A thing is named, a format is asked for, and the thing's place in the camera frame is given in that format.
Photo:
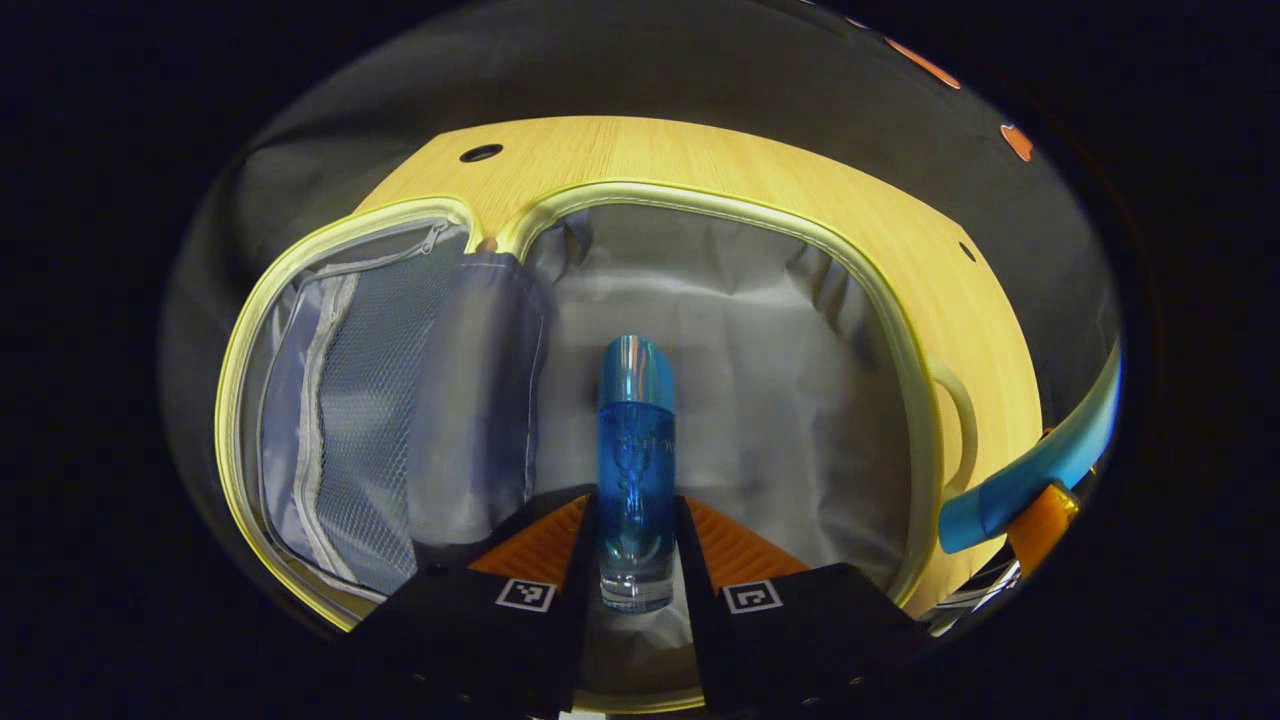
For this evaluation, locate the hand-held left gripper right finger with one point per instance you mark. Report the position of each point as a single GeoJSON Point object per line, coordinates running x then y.
{"type": "Point", "coordinates": [695, 620]}

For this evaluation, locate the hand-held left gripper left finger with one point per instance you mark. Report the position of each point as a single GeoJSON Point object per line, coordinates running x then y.
{"type": "Point", "coordinates": [583, 620]}

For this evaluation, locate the pale yellow suitcase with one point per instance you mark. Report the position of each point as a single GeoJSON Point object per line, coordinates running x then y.
{"type": "Point", "coordinates": [750, 350]}

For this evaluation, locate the blue and white tube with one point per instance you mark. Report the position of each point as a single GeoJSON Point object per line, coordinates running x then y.
{"type": "Point", "coordinates": [1030, 480]}

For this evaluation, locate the blue glass bottle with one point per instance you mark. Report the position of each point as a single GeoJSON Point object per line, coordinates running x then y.
{"type": "Point", "coordinates": [637, 450]}

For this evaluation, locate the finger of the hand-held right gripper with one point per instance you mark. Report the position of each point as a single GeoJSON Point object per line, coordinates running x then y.
{"type": "Point", "coordinates": [1042, 522]}
{"type": "Point", "coordinates": [980, 595]}

